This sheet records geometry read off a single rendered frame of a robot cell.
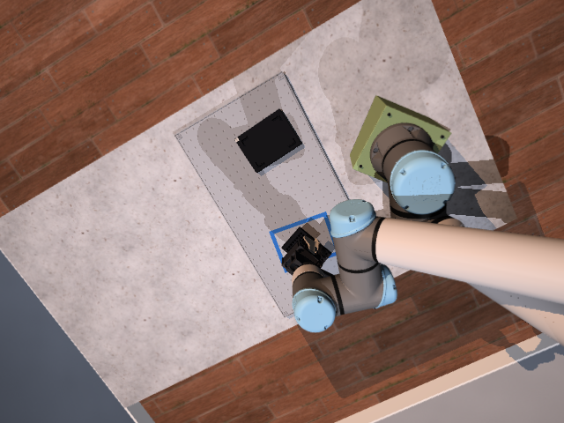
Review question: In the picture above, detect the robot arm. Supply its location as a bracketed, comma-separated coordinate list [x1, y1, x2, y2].
[292, 122, 564, 346]

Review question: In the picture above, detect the blue tape outline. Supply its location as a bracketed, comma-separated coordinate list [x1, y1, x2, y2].
[269, 211, 336, 264]

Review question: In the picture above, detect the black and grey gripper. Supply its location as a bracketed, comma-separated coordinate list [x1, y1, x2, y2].
[282, 236, 326, 275]

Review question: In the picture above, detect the black rectangular frame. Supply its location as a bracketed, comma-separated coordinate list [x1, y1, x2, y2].
[234, 108, 301, 173]

